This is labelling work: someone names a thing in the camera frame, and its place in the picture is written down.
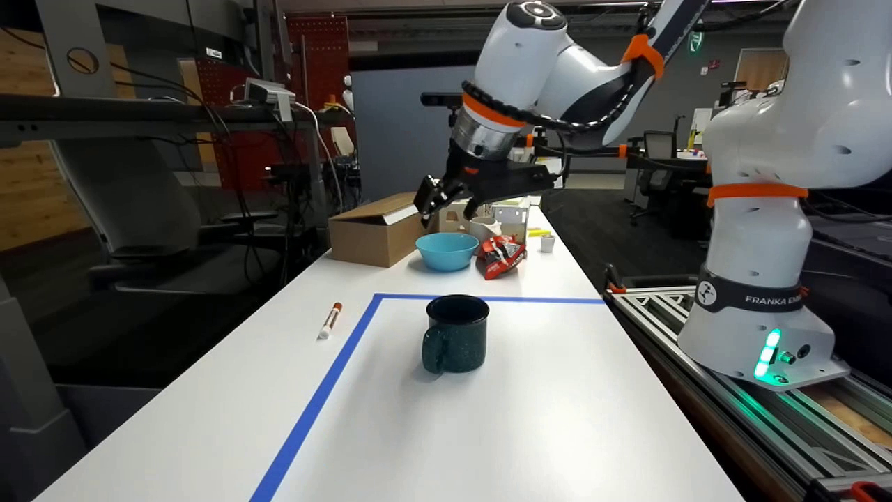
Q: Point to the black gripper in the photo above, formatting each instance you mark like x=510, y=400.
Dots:
x=487, y=176

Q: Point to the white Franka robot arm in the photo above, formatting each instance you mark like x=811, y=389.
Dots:
x=790, y=233

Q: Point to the dark teal enamel mug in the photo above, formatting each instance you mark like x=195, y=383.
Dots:
x=461, y=344

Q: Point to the light blue plastic bowl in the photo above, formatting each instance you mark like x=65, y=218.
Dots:
x=446, y=252

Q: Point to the orange red snack bag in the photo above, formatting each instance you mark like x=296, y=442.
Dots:
x=499, y=257

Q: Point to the brown cardboard box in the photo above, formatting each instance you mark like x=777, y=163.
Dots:
x=370, y=237

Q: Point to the grey partition board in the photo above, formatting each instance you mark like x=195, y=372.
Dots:
x=398, y=128

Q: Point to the small white cup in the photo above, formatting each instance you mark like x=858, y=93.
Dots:
x=546, y=244

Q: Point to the white power adapter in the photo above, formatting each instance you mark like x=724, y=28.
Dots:
x=267, y=93

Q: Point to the blue tape rectangle outline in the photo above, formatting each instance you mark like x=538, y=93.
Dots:
x=315, y=409

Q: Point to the black camera on stand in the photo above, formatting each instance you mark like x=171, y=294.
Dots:
x=440, y=98

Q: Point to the aluminium rail frame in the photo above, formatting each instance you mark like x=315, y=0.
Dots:
x=742, y=420

